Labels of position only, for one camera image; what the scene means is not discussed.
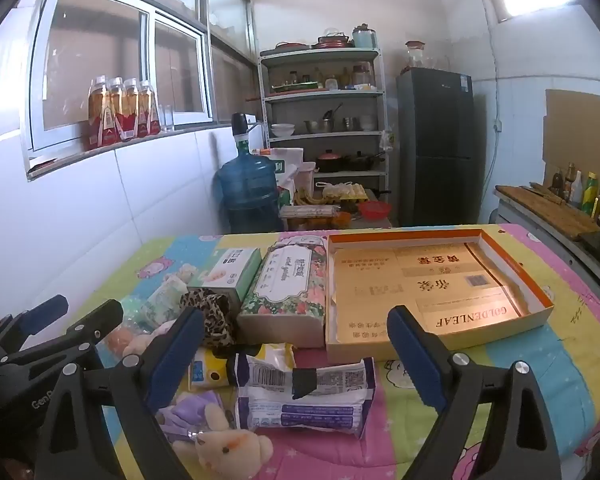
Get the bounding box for black water pump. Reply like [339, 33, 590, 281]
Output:
[230, 112, 258, 150]

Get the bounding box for steel cups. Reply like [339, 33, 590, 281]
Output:
[342, 115, 378, 132]

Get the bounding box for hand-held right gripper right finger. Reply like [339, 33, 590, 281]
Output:
[386, 304, 563, 480]

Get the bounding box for floral tissue box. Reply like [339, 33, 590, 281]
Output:
[236, 237, 330, 350]

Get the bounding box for wooden cutting board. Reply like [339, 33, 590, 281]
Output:
[495, 185, 600, 241]

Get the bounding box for wall cable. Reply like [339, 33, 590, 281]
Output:
[470, 0, 501, 123]

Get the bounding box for purple plush cloth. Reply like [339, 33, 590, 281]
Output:
[155, 389, 226, 443]

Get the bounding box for green tissue pack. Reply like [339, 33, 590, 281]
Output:
[145, 277, 188, 325]

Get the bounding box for grey low table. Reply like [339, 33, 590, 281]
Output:
[280, 195, 393, 232]

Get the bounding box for black wok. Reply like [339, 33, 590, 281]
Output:
[347, 151, 387, 172]

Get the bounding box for teal pot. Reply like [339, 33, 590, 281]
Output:
[352, 24, 378, 50]

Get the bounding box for orange cardboard box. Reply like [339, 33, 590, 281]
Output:
[325, 227, 555, 365]

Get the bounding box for red strainer basket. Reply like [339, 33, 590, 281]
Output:
[357, 201, 393, 222]

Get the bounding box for white plastic container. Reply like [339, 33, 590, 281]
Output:
[295, 162, 317, 196]

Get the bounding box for black pot red lid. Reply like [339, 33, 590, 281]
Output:
[316, 149, 348, 173]

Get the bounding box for yellow snack packet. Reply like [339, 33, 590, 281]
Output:
[187, 345, 241, 393]

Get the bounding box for white metal shelf rack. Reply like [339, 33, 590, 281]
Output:
[257, 47, 393, 221]

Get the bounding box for glass jar red lid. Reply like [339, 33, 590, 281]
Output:
[405, 40, 427, 70]

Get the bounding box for green sponge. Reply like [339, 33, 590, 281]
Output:
[120, 296, 151, 333]

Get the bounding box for sliding window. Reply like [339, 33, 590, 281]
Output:
[26, 0, 216, 171]

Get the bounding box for pack of noodles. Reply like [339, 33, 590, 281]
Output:
[280, 205, 337, 219]

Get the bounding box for row of condiment bottles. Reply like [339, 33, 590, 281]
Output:
[550, 162, 600, 223]

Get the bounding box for egg tray in bag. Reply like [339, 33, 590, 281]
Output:
[322, 182, 367, 206]

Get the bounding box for white green flour bag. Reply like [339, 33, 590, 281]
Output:
[267, 147, 306, 206]

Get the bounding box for green white tissue box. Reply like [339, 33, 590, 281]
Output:
[186, 247, 263, 311]

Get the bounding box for white purple plastic packet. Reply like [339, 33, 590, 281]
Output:
[232, 352, 378, 441]

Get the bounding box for leopard print scrunchie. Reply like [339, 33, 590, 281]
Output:
[180, 292, 238, 353]

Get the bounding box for steel basin with ladle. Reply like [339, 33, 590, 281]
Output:
[304, 105, 343, 134]

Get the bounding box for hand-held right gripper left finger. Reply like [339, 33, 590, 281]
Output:
[32, 305, 206, 480]

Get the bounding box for row of jars and bottles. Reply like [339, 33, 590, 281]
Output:
[287, 62, 376, 91]

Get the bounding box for beige plush bunny pink dress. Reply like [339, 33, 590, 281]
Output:
[122, 320, 181, 366]

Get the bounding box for peach sponge in plastic bag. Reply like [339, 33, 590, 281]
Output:
[104, 324, 143, 357]

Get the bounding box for plush bunny toy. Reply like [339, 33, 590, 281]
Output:
[172, 402, 274, 473]

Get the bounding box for red lidded pot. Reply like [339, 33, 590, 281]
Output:
[312, 32, 353, 50]

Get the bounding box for blue water jug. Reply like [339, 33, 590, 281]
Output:
[215, 144, 281, 233]

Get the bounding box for dark grey fridge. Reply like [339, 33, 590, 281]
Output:
[396, 66, 477, 228]

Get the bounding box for black clip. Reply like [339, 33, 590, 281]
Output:
[291, 366, 317, 400]

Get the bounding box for cardboard wall sheets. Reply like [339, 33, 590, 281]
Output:
[544, 89, 600, 196]

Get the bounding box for red gold liquor bottle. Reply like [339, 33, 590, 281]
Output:
[137, 80, 162, 137]
[87, 77, 118, 150]
[122, 78, 146, 141]
[107, 77, 131, 143]

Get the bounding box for green tray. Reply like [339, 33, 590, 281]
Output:
[270, 80, 326, 93]

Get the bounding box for colourful cartoon printed quilt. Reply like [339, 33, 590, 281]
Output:
[55, 222, 600, 480]

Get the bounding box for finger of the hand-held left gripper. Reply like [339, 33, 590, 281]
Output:
[2, 299, 125, 377]
[0, 294, 70, 352]

